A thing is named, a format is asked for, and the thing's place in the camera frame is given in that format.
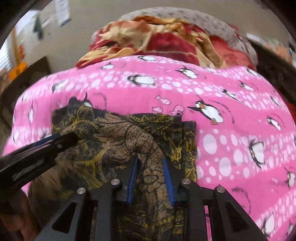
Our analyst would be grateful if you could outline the brown yellow patterned garment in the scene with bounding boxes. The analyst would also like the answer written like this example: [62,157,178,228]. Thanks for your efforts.
[29,97,197,240]

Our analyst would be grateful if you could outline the dark wooden desk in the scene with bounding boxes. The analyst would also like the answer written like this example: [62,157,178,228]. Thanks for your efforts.
[0,56,53,140]

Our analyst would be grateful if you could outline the pink penguin fleece blanket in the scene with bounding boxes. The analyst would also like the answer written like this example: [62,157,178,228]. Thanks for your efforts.
[4,56,295,240]

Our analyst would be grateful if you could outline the red gold crumpled quilt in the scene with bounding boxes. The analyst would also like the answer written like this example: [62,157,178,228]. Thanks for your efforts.
[76,16,256,70]

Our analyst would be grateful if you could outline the grey floral pillow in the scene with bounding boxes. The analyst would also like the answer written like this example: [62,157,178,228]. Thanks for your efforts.
[90,6,258,65]

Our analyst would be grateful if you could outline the wall poster paper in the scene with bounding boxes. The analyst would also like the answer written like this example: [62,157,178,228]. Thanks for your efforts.
[55,0,71,27]

